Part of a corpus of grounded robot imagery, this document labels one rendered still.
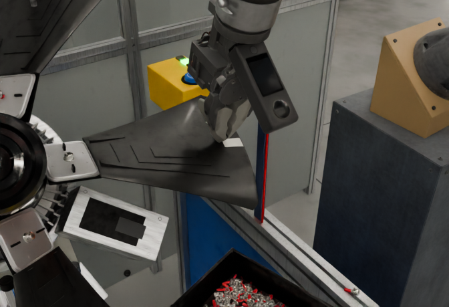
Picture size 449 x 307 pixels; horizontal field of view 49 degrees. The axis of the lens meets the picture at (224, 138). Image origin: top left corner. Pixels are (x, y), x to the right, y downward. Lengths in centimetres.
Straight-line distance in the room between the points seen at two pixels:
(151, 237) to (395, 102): 58
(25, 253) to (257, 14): 40
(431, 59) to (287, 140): 116
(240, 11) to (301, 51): 139
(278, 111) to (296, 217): 173
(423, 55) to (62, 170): 73
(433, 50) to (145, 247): 66
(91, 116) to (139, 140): 83
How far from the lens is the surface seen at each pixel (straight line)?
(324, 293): 93
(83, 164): 67
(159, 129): 74
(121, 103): 156
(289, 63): 193
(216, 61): 64
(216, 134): 71
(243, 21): 58
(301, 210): 235
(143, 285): 204
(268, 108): 60
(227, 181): 70
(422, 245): 114
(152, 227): 79
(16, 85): 68
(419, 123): 107
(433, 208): 107
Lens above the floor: 155
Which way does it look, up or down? 33 degrees down
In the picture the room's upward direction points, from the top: straight up
